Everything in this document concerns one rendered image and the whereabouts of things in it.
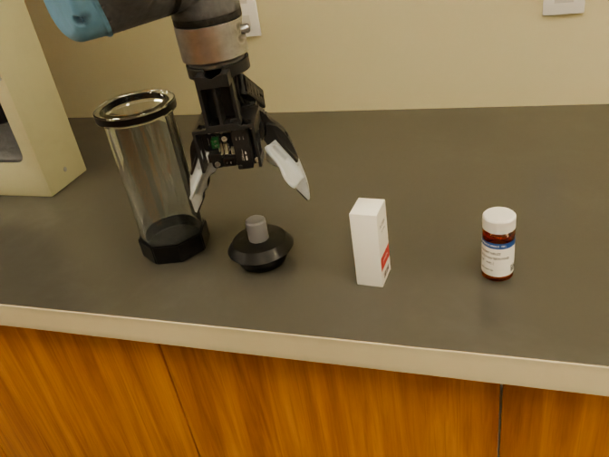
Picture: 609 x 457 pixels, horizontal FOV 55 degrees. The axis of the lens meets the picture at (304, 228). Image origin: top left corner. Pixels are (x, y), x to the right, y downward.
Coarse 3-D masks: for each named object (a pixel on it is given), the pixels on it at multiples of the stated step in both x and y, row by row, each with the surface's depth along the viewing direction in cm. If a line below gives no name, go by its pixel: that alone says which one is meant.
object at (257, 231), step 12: (252, 216) 80; (252, 228) 79; (264, 228) 79; (276, 228) 82; (240, 240) 81; (252, 240) 80; (264, 240) 80; (276, 240) 80; (288, 240) 81; (228, 252) 81; (240, 252) 79; (252, 252) 78; (264, 252) 78; (276, 252) 78; (240, 264) 80; (252, 264) 78; (264, 264) 78; (276, 264) 80
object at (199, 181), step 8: (200, 152) 74; (208, 152) 73; (208, 160) 73; (200, 168) 74; (208, 168) 75; (216, 168) 75; (192, 176) 75; (200, 176) 73; (208, 176) 75; (192, 184) 76; (200, 184) 76; (192, 192) 72; (200, 192) 77; (192, 200) 77; (200, 200) 77
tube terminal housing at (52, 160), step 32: (0, 0) 98; (0, 32) 98; (32, 32) 105; (0, 64) 98; (32, 64) 105; (0, 96) 101; (32, 96) 105; (32, 128) 106; (64, 128) 113; (32, 160) 107; (64, 160) 114; (0, 192) 115; (32, 192) 112
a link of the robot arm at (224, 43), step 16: (240, 16) 63; (176, 32) 63; (192, 32) 61; (208, 32) 61; (224, 32) 62; (240, 32) 64; (192, 48) 62; (208, 48) 62; (224, 48) 62; (240, 48) 64; (192, 64) 64; (208, 64) 63; (224, 64) 64
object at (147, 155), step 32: (128, 96) 81; (160, 96) 80; (128, 128) 75; (160, 128) 76; (128, 160) 77; (160, 160) 78; (128, 192) 81; (160, 192) 80; (160, 224) 82; (192, 224) 85
